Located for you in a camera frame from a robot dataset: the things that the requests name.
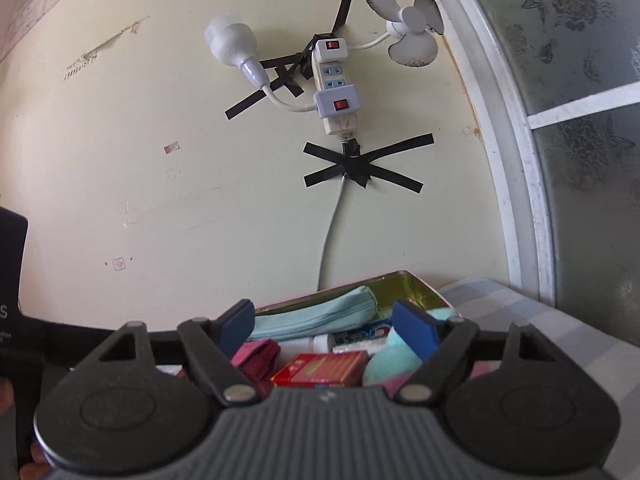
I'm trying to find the wall poster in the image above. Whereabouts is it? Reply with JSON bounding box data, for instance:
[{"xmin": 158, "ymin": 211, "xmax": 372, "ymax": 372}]
[{"xmin": 0, "ymin": 0, "xmax": 98, "ymax": 61}]

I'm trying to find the small white fan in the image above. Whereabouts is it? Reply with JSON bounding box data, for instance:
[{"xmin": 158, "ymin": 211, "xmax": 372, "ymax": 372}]
[{"xmin": 350, "ymin": 0, "xmax": 446, "ymax": 68}]

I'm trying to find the teal zip pouch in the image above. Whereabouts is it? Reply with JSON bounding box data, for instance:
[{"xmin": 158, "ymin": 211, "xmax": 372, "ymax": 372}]
[{"xmin": 247, "ymin": 285, "xmax": 378, "ymax": 341}]

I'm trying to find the pink tin box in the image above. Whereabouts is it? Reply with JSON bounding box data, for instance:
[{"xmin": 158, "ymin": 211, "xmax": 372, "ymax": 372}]
[{"xmin": 252, "ymin": 269, "xmax": 463, "ymax": 393}]

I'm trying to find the white power cable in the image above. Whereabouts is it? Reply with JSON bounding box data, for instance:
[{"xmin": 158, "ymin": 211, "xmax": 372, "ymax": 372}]
[{"xmin": 317, "ymin": 130, "xmax": 361, "ymax": 292}]

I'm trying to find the striped bed sheet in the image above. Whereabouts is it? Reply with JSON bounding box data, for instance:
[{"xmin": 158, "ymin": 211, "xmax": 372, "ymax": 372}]
[{"xmin": 440, "ymin": 276, "xmax": 640, "ymax": 480}]

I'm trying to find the person's left hand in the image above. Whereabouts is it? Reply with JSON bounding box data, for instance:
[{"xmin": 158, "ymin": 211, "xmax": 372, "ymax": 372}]
[{"xmin": 0, "ymin": 379, "xmax": 55, "ymax": 480}]

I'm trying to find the red box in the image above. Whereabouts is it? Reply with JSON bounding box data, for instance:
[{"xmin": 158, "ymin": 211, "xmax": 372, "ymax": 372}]
[{"xmin": 270, "ymin": 351, "xmax": 370, "ymax": 388}]

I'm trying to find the white toothpaste tube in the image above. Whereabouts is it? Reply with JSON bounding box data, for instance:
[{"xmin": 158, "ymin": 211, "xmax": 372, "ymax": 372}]
[{"xmin": 312, "ymin": 322, "xmax": 393, "ymax": 356}]

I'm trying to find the teal plush toy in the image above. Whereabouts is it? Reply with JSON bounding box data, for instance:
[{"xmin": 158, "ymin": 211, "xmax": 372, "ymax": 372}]
[{"xmin": 361, "ymin": 308, "xmax": 458, "ymax": 388}]

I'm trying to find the frosted window pane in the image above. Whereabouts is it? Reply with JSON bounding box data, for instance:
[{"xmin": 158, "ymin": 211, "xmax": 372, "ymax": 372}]
[
  {"xmin": 470, "ymin": 0, "xmax": 640, "ymax": 113},
  {"xmin": 532, "ymin": 92, "xmax": 640, "ymax": 341}
]

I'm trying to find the white bulb lamp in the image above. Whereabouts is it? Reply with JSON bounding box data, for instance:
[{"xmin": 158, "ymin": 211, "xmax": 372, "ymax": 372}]
[{"xmin": 204, "ymin": 16, "xmax": 321, "ymax": 113}]

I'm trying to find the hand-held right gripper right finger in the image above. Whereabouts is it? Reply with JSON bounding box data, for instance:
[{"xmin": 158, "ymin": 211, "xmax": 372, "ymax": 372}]
[{"xmin": 391, "ymin": 300, "xmax": 576, "ymax": 407}]

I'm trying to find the white window frame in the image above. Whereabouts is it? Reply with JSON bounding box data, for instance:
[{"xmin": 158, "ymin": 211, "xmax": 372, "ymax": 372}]
[{"xmin": 402, "ymin": 0, "xmax": 640, "ymax": 311}]

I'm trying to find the black tape cross over cable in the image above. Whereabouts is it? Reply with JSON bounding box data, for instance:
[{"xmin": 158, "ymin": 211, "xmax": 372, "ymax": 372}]
[{"xmin": 302, "ymin": 132, "xmax": 435, "ymax": 196}]

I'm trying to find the magenta pouch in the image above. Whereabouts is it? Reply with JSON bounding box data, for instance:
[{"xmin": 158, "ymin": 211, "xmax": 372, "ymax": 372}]
[{"xmin": 231, "ymin": 338, "xmax": 281, "ymax": 396}]

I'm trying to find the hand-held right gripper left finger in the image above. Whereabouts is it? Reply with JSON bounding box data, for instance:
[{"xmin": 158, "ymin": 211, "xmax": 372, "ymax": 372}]
[{"xmin": 75, "ymin": 299, "xmax": 261, "ymax": 407}]

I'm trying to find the white power strip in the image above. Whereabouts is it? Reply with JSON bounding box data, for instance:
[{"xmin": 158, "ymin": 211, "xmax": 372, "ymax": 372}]
[{"xmin": 312, "ymin": 38, "xmax": 361, "ymax": 136}]

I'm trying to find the black tape cross behind strip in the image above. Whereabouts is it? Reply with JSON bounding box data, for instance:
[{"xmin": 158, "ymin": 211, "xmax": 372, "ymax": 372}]
[{"xmin": 225, "ymin": 0, "xmax": 353, "ymax": 121}]

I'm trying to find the clear tape on wall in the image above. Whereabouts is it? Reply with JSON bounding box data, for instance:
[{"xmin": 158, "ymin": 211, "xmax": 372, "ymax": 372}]
[{"xmin": 85, "ymin": 16, "xmax": 150, "ymax": 60}]

